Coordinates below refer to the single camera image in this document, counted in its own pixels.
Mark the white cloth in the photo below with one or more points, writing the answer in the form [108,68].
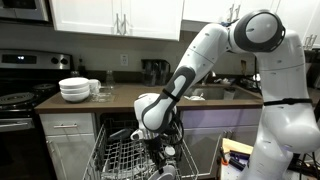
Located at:
[194,98]

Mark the white sink base cabinet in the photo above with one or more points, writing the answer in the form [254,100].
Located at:
[206,133]

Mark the tall clear glass jar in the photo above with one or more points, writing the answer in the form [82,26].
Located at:
[109,79]

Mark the dark purple tool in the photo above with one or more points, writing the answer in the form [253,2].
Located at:
[240,155]

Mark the white drawer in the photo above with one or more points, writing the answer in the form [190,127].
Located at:
[83,120]

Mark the white cup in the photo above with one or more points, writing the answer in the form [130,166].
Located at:
[229,94]

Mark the white mug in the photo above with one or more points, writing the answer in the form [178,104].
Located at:
[94,86]

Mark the stainless steel microwave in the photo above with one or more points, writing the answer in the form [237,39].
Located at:
[23,8]

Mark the dark glass bottle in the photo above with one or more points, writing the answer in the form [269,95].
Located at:
[81,68]

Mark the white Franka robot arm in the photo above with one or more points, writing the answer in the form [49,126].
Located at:
[283,83]

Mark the kitchen sink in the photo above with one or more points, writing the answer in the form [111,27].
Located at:
[246,95]

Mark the clear drinking glass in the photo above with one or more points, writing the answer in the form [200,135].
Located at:
[138,145]

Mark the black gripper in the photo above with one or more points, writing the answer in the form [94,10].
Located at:
[156,146]

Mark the white upper corner cabinet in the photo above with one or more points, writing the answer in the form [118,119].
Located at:
[206,10]

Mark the black cylinder tool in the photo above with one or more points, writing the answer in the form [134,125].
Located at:
[236,164]

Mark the black dish drying rack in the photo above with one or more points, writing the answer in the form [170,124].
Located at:
[248,83]

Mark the stainless steel stove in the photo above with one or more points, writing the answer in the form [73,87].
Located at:
[20,150]

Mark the white work bench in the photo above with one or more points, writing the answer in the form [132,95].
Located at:
[230,174]

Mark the wooden board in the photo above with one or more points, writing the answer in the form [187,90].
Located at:
[233,145]

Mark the small glass jar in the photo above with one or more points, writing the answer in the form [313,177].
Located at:
[75,74]

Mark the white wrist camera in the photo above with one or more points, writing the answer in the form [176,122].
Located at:
[136,134]

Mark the white bowl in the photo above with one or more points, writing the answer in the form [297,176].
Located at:
[75,91]
[74,82]
[75,97]

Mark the dark plastic container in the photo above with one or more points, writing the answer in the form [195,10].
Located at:
[120,134]

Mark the clear glass dish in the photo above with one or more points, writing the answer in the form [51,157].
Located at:
[103,96]

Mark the white lower cabinet door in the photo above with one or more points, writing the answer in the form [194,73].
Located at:
[73,156]

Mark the white wall outlet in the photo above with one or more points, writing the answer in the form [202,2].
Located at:
[124,60]

